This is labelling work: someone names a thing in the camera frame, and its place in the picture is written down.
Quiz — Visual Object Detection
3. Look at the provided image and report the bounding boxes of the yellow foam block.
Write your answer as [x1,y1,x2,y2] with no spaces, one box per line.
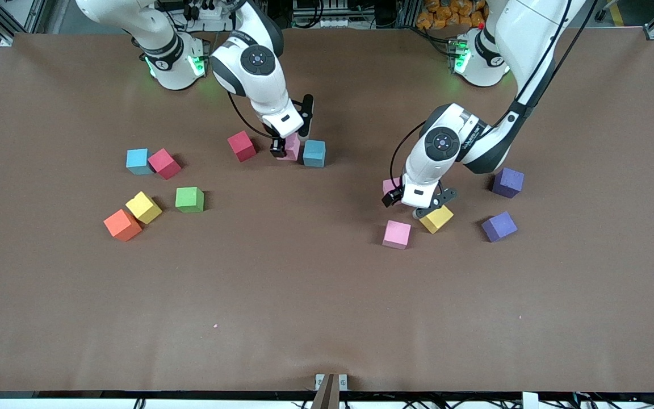
[125,191,163,224]
[420,206,454,235]

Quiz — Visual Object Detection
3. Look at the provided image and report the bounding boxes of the crimson foam block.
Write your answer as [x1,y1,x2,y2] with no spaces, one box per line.
[227,131,257,162]
[148,148,182,180]

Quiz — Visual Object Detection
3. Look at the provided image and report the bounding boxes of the light blue foam block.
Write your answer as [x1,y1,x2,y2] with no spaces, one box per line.
[126,148,154,176]
[303,140,326,168]

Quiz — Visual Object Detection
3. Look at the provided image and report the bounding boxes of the green foam block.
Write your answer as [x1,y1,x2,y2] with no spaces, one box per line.
[175,187,205,214]

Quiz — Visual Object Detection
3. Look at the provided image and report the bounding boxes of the purple foam block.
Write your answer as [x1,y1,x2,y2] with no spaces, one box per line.
[492,168,525,199]
[481,211,518,243]

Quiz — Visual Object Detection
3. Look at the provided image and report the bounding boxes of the white power strip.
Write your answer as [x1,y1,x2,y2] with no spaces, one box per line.
[182,0,248,32]

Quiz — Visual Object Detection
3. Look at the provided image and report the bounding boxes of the orange foam block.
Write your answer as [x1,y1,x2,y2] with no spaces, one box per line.
[103,209,142,243]

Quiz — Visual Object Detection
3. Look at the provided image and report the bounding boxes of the orange snack bags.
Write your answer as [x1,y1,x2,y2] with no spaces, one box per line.
[416,0,489,30]

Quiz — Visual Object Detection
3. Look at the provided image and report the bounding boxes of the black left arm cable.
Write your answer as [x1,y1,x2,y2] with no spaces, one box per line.
[389,0,600,194]

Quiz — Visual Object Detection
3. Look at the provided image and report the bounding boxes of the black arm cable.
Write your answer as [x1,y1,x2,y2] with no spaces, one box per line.
[389,0,600,194]
[227,91,274,141]

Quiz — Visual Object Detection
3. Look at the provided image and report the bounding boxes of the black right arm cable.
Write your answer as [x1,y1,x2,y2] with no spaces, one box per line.
[227,91,274,141]

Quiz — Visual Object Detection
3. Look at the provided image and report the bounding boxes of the small metal bracket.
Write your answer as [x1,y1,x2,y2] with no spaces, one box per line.
[315,373,349,391]

